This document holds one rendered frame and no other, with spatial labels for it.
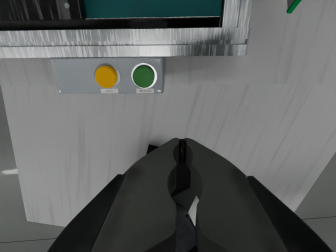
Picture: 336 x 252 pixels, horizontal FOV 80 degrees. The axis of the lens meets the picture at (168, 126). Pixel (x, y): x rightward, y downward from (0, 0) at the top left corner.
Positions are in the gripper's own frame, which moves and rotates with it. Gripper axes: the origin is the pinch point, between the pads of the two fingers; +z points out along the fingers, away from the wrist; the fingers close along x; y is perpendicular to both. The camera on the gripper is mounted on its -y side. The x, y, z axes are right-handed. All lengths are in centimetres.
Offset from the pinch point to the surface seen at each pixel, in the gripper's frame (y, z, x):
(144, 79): 2.5, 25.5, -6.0
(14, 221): 172, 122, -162
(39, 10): -8.8, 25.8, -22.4
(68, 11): -8.5, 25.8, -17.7
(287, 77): 4.9, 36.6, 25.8
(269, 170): 32, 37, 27
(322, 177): 109, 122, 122
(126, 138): 21.6, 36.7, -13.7
